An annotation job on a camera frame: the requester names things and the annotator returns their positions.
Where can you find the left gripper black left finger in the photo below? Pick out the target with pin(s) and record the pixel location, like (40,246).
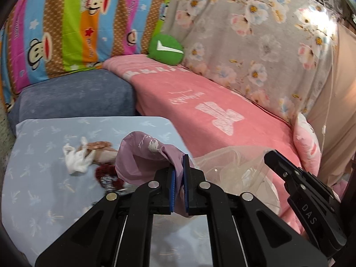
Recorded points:
(151,198)

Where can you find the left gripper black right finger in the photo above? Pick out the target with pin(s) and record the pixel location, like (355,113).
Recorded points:
(210,200)

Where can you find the purple plastic bag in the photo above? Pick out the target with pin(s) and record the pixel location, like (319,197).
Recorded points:
(141,155)

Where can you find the pink white pillow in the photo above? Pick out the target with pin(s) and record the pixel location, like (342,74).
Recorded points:
(307,145)

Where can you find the dark red velvet scrunchie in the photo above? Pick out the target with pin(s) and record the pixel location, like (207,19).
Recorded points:
(105,170)

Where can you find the beige sock with brown trim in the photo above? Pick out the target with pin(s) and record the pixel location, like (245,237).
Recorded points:
(100,152)

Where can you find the pink blanket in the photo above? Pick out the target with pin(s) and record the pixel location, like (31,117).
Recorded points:
(207,115)

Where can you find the white crumpled cloth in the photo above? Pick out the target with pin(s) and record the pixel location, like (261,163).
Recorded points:
(78,161)

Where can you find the beige curtain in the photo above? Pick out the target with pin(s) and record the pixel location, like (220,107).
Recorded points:
(333,115)

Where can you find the dark blue velvet pillow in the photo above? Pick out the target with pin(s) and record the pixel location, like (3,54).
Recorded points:
(91,93)

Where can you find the green round plush cushion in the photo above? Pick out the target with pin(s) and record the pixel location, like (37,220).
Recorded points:
(165,49)

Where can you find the grey floral sheet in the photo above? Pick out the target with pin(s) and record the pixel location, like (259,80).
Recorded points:
(277,53)

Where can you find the colourful monkey striped sheet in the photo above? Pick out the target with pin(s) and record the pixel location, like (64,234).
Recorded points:
(43,39)

